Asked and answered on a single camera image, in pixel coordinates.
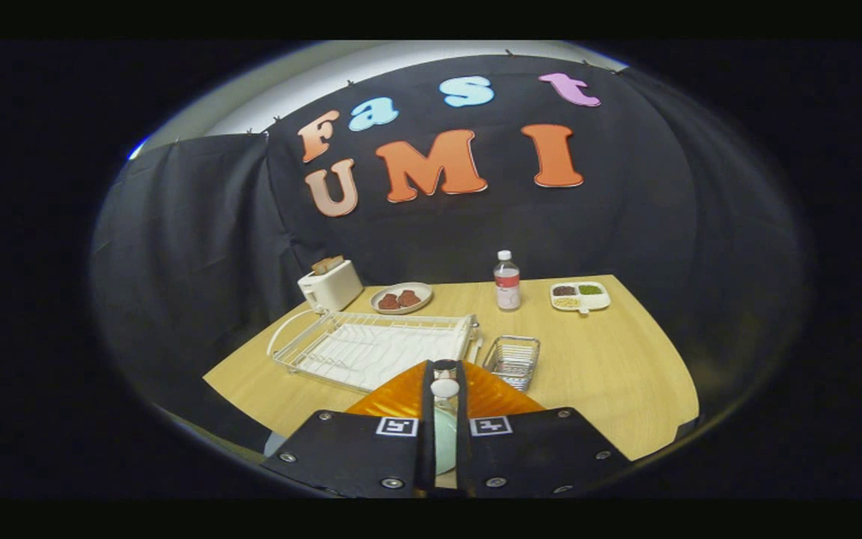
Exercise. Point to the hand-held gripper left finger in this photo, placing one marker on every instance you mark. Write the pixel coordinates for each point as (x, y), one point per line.
(426, 449)

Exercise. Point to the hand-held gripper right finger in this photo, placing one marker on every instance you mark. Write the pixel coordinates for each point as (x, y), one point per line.
(463, 449)

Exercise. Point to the mint green plate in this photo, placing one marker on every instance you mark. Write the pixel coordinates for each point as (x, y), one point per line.
(446, 445)

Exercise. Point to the beige plate with cookies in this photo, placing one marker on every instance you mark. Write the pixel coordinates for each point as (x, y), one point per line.
(422, 290)

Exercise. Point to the brown cookie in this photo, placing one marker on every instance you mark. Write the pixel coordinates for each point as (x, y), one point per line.
(388, 302)
(408, 298)

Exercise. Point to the clear plastic water bottle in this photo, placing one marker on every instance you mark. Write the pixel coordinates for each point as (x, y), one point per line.
(506, 288)

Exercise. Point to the cream toaster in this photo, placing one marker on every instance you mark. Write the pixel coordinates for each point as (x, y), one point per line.
(334, 290)

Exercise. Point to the white divided bean tray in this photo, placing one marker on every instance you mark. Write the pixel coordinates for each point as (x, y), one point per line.
(597, 299)

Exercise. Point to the toast slice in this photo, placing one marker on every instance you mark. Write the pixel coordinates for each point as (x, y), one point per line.
(327, 264)

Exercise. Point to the black backdrop cloth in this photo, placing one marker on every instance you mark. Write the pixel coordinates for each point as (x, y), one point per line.
(625, 224)

